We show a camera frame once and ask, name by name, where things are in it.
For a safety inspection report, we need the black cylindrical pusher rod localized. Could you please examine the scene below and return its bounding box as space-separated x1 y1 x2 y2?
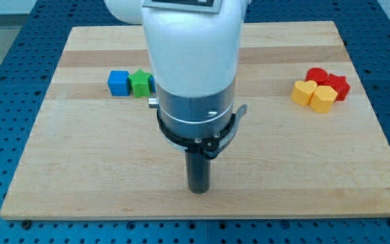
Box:
185 152 211 194

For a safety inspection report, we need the silver flange with black clamp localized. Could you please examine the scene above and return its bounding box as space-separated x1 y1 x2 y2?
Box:
149 83 248 159

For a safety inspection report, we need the blue block behind arm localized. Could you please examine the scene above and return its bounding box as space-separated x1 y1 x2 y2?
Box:
148 76 156 93

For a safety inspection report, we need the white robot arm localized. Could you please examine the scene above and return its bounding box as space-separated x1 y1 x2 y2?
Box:
105 0 248 194

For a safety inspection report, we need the green star block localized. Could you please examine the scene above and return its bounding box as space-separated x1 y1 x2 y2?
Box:
128 69 152 98

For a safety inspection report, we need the blue cube block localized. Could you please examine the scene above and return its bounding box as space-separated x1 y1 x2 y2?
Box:
108 70 131 96

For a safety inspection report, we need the yellow heart block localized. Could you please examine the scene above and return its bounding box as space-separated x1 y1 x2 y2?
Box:
291 80 318 106

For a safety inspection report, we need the wooden board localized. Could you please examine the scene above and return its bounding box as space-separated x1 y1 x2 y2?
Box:
0 21 390 220

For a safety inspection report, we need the yellow hexagon block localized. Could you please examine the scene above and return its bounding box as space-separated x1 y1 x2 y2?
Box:
309 85 338 113

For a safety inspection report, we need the red cylinder block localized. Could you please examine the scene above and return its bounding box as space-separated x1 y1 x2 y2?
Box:
305 67 328 85

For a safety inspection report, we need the red star block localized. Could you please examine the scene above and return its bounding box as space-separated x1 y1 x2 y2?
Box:
326 74 351 101

